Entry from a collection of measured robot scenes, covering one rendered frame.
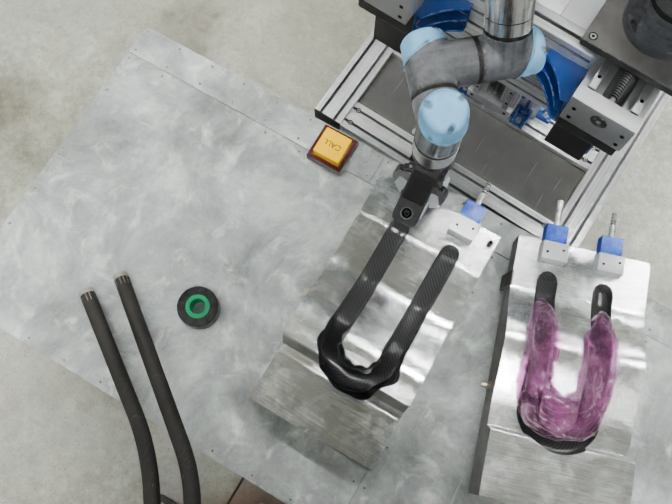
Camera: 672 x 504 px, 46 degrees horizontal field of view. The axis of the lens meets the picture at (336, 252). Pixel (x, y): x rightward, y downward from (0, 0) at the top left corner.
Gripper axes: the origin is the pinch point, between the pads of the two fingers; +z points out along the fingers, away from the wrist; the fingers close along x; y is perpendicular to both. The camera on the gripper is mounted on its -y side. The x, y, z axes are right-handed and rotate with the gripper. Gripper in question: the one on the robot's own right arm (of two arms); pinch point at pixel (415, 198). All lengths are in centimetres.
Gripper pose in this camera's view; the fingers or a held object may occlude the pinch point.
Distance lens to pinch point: 150.8
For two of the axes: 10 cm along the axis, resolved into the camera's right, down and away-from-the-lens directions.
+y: 5.0, -8.3, 2.3
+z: 0.0, 2.6, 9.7
